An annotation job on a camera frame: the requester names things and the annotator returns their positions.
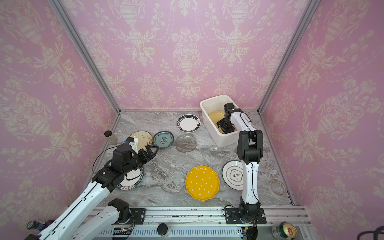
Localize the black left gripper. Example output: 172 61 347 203
122 144 160 175

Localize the plain cream yellow plate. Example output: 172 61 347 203
209 111 225 134

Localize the white plate green red rim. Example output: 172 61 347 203
177 114 201 133

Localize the white plate black quatrefoil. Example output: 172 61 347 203
222 161 244 191

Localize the yellow dotted scalloped plate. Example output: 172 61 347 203
185 166 220 202

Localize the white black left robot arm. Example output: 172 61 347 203
26 144 159 240

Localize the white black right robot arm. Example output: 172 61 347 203
217 103 264 223

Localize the white plastic bin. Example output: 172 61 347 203
199 94 255 148

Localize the cream plate with painted willow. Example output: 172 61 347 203
129 131 153 151

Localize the teal blue floral plate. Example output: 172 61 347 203
153 131 175 149

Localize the white plate green lettered rim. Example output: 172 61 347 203
117 167 145 191

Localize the glass jar with black lid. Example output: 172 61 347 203
104 130 118 145

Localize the clear glass oval plate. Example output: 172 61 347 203
176 134 197 153

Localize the black round knob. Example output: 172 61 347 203
157 223 172 238

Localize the green beer can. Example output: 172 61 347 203
272 222 298 240

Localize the purple drink bottle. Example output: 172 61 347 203
26 220 54 231

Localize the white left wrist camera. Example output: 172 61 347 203
125 137 139 154

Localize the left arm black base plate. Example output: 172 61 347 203
116 208 146 225

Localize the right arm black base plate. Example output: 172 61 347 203
223 208 267 225

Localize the aluminium rail frame front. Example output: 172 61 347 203
85 206 316 240

